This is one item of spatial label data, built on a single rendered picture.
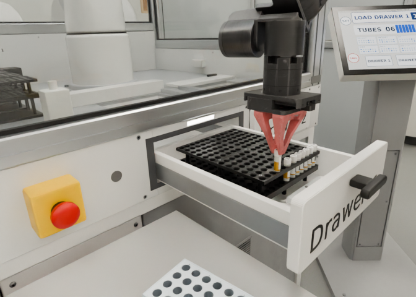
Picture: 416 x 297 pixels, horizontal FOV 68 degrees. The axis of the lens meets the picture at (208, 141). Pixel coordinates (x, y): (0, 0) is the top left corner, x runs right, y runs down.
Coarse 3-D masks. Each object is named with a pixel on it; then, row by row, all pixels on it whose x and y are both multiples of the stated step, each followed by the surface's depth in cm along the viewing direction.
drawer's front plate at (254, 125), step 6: (252, 114) 79; (306, 114) 97; (252, 120) 80; (270, 120) 84; (306, 120) 98; (252, 126) 80; (258, 126) 81; (270, 126) 85; (300, 126) 96; (306, 126) 99; (294, 132) 95
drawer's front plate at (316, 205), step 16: (384, 144) 53; (352, 160) 47; (368, 160) 49; (384, 160) 56; (336, 176) 42; (352, 176) 46; (368, 176) 51; (304, 192) 38; (320, 192) 39; (336, 192) 42; (352, 192) 47; (304, 208) 36; (320, 208) 40; (336, 208) 44; (352, 208) 49; (304, 224) 37; (320, 224) 41; (336, 224) 45; (288, 240) 39; (304, 240) 38; (288, 256) 40; (304, 256) 40
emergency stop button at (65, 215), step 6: (60, 204) 44; (66, 204) 44; (72, 204) 45; (54, 210) 43; (60, 210) 43; (66, 210) 44; (72, 210) 44; (78, 210) 45; (54, 216) 43; (60, 216) 43; (66, 216) 44; (72, 216) 45; (78, 216) 45; (54, 222) 43; (60, 222) 44; (66, 222) 44; (72, 222) 45; (60, 228) 44
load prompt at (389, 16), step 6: (354, 12) 119; (360, 12) 119; (366, 12) 119; (372, 12) 119; (378, 12) 119; (384, 12) 118; (390, 12) 118; (396, 12) 118; (402, 12) 118; (408, 12) 118; (414, 12) 118; (354, 18) 118; (360, 18) 118; (366, 18) 118; (372, 18) 118; (378, 18) 118; (384, 18) 118; (390, 18) 117; (396, 18) 117; (402, 18) 117; (408, 18) 117; (414, 18) 117
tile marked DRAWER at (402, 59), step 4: (396, 56) 111; (400, 56) 111; (404, 56) 111; (408, 56) 111; (412, 56) 111; (400, 60) 111; (404, 60) 111; (408, 60) 111; (412, 60) 111; (400, 64) 110; (404, 64) 110; (408, 64) 110; (412, 64) 110
